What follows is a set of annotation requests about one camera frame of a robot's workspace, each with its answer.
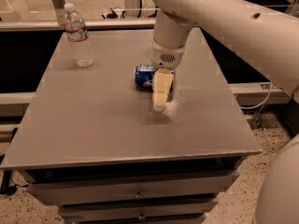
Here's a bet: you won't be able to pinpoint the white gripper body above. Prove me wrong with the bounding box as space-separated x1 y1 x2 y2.
149 39 185 69

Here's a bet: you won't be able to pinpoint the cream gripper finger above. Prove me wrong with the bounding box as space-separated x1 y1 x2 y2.
152 68 174 112

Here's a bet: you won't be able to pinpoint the blue pepsi can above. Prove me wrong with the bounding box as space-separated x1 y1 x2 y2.
135 64 156 88

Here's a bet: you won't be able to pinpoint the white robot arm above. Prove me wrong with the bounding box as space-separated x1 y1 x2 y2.
149 0 299 224

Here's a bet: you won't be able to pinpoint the clear plastic water bottle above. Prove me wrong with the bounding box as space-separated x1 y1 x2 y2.
63 3 94 67

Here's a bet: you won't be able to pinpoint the grey metal drawer cabinet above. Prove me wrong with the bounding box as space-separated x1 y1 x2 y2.
2 29 260 224

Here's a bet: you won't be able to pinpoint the lower grey drawer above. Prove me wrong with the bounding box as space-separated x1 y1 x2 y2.
59 199 218 222

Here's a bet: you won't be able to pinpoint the grey drawer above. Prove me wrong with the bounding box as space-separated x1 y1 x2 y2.
28 171 239 205
59 199 218 222

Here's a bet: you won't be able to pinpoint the upper grey drawer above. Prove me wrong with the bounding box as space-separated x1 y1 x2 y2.
28 171 239 205

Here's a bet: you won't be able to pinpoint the black cables on floor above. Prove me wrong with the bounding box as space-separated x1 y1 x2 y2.
101 7 126 20

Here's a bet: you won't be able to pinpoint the white cable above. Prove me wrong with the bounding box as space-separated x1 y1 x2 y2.
239 82 274 111

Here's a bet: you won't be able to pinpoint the grey metal rail frame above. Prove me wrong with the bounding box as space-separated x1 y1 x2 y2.
0 6 155 32

